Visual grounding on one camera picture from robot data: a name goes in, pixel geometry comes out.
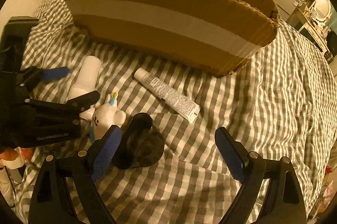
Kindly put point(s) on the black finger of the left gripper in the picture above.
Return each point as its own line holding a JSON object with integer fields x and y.
{"x": 76, "y": 105}

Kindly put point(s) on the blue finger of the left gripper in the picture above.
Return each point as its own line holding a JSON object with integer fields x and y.
{"x": 33, "y": 75}

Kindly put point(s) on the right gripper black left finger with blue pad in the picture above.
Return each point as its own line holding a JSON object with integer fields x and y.
{"x": 51, "y": 201}

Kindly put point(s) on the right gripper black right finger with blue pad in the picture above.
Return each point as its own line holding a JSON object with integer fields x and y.
{"x": 283, "y": 201}

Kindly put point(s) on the white plastic bottle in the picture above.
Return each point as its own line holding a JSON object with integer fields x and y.
{"x": 87, "y": 77}

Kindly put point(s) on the white plush toy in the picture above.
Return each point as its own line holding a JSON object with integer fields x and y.
{"x": 101, "y": 118}

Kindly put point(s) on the black round cup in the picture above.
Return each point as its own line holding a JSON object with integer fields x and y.
{"x": 141, "y": 146}

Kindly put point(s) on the white printed tube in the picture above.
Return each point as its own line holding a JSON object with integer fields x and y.
{"x": 185, "y": 107}

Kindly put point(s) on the person's left hand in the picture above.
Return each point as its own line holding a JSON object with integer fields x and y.
{"x": 10, "y": 155}

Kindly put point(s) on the brown cardboard box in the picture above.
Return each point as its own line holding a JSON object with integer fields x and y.
{"x": 217, "y": 36}

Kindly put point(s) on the black backpack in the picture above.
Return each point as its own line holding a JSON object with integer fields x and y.
{"x": 332, "y": 42}

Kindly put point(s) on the white dressing table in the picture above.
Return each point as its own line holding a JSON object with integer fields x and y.
{"x": 316, "y": 35}

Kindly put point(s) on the oval white vanity mirror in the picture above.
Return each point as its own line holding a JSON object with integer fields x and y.
{"x": 323, "y": 9}

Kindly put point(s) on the silver mini fridge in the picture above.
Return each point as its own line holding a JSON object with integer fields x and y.
{"x": 286, "y": 7}

